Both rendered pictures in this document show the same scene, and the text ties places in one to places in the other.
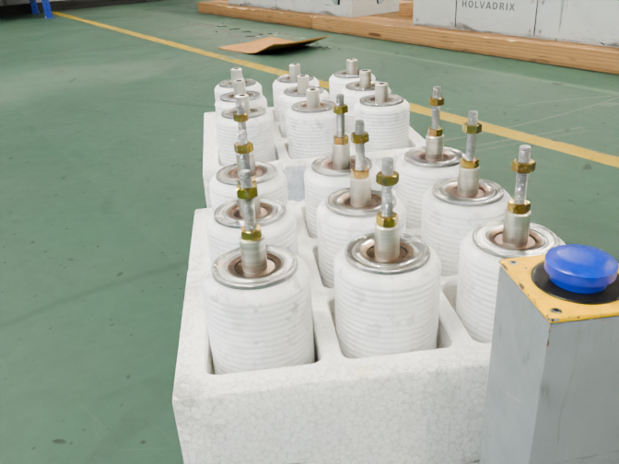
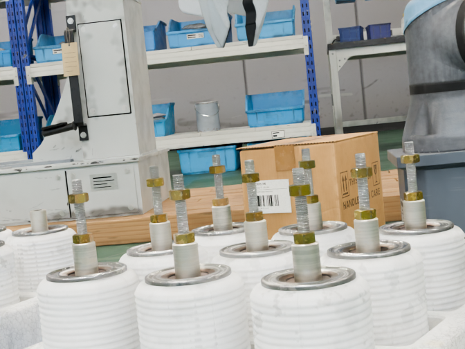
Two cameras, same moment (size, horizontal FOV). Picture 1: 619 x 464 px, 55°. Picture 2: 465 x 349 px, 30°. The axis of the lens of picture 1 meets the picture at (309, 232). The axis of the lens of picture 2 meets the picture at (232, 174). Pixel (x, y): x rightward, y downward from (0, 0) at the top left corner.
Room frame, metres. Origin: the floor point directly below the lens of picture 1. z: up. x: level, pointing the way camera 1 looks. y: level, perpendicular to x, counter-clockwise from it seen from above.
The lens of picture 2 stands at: (0.07, 0.61, 0.39)
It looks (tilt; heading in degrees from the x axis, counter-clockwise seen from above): 4 degrees down; 309
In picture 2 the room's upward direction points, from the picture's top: 6 degrees counter-clockwise
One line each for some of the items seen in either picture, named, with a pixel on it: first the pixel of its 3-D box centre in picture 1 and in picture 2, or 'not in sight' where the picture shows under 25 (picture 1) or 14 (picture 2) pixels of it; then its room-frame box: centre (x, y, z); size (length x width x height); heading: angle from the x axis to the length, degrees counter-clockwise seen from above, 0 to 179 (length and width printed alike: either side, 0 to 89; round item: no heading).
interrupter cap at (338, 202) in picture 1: (360, 202); (257, 250); (0.59, -0.06, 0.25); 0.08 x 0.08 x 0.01
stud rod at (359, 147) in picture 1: (359, 156); (252, 198); (0.59, -0.06, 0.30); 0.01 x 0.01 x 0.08
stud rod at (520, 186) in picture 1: (520, 188); (412, 179); (0.48, -0.19, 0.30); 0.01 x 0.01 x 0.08
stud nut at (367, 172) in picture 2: (387, 178); (361, 172); (0.47, -0.07, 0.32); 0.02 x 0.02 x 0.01; 33
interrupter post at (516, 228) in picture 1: (516, 226); (414, 215); (0.48, -0.19, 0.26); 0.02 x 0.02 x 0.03
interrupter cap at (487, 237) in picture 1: (515, 239); (416, 228); (0.48, -0.19, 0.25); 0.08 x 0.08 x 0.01
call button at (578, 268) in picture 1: (578, 272); not in sight; (0.31, -0.16, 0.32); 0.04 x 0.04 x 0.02
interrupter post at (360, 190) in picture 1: (360, 191); (256, 237); (0.59, -0.06, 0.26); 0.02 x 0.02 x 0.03
